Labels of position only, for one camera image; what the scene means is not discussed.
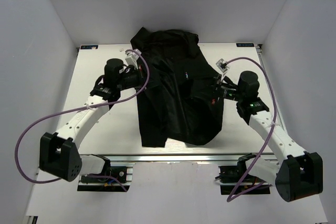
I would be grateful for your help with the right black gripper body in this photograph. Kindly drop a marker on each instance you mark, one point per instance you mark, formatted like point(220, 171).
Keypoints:
point(227, 91)

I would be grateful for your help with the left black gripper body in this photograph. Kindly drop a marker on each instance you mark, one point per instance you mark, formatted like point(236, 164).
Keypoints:
point(135, 79)

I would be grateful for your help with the black zip jacket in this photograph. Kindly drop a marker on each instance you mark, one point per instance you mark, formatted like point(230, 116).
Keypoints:
point(179, 101)

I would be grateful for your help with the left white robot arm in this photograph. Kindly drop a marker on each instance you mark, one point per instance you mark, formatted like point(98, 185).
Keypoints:
point(59, 154)

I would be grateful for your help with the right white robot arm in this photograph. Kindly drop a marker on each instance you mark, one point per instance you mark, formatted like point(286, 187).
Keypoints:
point(297, 173)

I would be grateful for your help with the right blue table label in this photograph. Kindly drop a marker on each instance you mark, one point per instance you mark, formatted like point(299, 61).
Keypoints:
point(247, 44)

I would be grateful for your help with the blue table label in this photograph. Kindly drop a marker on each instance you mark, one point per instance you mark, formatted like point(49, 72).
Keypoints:
point(247, 44)
point(89, 47)

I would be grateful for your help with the left blue table label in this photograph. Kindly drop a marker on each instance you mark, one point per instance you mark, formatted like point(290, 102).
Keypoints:
point(89, 47)

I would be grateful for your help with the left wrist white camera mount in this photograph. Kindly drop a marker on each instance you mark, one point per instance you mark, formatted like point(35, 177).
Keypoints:
point(131, 57)

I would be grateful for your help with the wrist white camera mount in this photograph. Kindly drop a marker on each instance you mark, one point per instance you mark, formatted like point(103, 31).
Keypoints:
point(222, 65)
point(131, 57)

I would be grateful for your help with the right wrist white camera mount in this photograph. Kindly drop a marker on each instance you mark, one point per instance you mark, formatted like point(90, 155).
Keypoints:
point(222, 65)

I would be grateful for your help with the aluminium table edge rail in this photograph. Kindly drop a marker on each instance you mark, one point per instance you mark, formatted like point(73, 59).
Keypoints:
point(172, 158)

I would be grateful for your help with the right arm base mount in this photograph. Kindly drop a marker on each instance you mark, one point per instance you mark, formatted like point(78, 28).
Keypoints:
point(229, 175)

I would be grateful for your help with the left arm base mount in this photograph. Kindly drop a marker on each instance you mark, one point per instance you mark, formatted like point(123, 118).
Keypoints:
point(114, 177)

